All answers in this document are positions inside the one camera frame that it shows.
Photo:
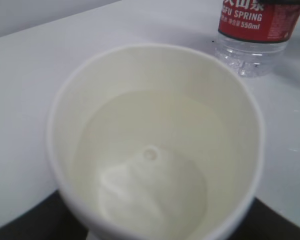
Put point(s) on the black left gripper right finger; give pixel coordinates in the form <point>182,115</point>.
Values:
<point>262,223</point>

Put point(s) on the clear water bottle red label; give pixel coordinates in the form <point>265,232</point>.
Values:
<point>253,34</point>

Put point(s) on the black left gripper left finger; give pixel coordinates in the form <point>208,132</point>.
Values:
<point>49,220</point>

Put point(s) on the white paper cup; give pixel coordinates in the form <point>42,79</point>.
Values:
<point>156,142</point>

